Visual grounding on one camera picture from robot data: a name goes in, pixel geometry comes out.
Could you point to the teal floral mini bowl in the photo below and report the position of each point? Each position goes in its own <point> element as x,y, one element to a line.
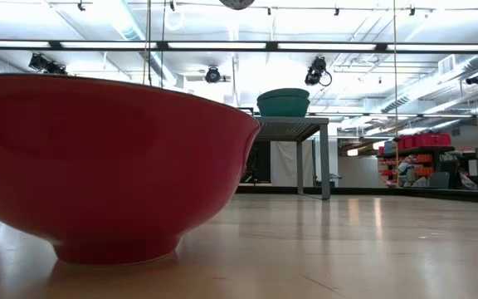
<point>282,93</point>
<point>282,108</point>

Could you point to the large red bowl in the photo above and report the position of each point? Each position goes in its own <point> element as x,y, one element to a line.
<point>98,166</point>

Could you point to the red floral mini bowl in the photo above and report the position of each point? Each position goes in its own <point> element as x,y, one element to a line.
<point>237,3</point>

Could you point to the grey perforated metal shelf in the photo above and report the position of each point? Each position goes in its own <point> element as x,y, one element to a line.
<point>291,124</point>

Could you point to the black round ceiling fixture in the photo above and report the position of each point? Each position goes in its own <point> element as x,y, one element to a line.
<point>213,75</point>

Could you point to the small red storage bin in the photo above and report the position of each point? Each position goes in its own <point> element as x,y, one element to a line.
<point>406,143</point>

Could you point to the black storage rack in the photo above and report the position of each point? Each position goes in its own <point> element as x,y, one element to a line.
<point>417,148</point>

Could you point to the wide red storage bin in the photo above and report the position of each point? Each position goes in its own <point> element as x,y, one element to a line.
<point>432,140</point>

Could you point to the black twin ceiling lights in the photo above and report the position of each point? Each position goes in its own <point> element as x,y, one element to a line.
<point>40,62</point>

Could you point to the black ceiling spotlight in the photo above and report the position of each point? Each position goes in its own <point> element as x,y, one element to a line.
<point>476,79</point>

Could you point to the black aluminium rig frame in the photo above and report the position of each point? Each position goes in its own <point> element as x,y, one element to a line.
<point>271,46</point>

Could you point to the black overhead camera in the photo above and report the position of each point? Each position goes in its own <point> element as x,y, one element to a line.
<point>315,70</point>

